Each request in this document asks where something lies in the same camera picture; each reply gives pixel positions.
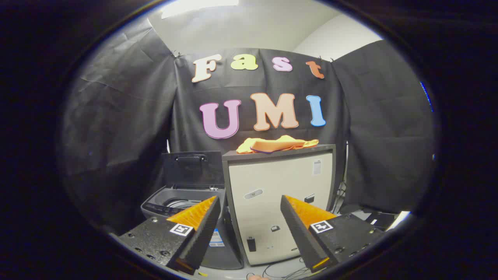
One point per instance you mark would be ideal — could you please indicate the black backdrop cloth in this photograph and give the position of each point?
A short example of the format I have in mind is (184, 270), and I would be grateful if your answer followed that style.
(128, 116)

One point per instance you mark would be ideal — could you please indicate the black flat box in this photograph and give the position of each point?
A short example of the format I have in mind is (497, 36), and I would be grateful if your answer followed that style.
(379, 219)

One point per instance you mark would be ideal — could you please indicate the yellow orange garment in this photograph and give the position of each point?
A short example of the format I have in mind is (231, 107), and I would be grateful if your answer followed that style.
(272, 144)

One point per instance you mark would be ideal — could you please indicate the white flat board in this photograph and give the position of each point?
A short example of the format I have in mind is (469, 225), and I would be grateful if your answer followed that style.
(400, 218)

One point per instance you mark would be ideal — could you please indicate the beige cabinet with grey top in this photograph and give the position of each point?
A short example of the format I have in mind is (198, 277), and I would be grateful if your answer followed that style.
(272, 182)

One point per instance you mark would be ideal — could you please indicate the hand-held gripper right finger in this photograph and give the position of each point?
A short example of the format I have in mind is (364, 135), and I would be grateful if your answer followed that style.
(299, 233)

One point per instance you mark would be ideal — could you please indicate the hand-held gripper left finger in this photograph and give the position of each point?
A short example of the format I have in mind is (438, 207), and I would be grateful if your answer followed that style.
(202, 233)

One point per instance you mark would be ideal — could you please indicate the metal backdrop clip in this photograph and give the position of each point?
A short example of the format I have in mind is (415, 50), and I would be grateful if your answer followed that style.
(177, 54)

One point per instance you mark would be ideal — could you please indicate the grey washing machine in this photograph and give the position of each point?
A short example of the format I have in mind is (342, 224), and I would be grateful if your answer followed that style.
(155, 202)

